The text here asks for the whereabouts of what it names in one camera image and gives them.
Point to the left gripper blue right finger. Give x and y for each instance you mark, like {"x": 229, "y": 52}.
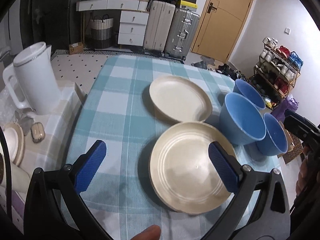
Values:
{"x": 259, "y": 208}

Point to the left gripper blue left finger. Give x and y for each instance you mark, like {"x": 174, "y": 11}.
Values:
{"x": 54, "y": 207}

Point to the large blue bowl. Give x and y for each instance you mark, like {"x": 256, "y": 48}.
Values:
{"x": 240, "y": 122}

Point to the cream plate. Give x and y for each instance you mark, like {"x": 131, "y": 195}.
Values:
{"x": 180, "y": 99}
{"x": 181, "y": 172}

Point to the right hand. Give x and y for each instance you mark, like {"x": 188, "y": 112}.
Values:
{"x": 303, "y": 172}

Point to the left hand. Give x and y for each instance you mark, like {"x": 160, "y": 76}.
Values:
{"x": 151, "y": 233}

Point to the purple rolled mat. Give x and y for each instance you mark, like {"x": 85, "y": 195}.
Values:
{"x": 289, "y": 102}

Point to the shoe rack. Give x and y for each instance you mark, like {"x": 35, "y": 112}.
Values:
{"x": 276, "y": 72}

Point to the beige earbuds case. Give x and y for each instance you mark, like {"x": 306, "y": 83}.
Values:
{"x": 37, "y": 132}

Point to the white electric kettle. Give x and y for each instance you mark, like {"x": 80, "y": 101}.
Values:
{"x": 33, "y": 71}

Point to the wooden door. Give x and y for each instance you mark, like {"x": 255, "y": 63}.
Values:
{"x": 220, "y": 26}

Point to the small cardboard box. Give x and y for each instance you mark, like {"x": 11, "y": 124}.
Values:
{"x": 76, "y": 48}

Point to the silver suitcase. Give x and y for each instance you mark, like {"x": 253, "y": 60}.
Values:
{"x": 181, "y": 34}

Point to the woven laundry basket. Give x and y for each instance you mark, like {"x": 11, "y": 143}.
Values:
{"x": 101, "y": 31}

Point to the beige suitcase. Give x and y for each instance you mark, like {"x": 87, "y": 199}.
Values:
{"x": 158, "y": 26}

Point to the white drawer desk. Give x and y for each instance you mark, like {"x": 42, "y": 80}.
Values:
{"x": 133, "y": 17}

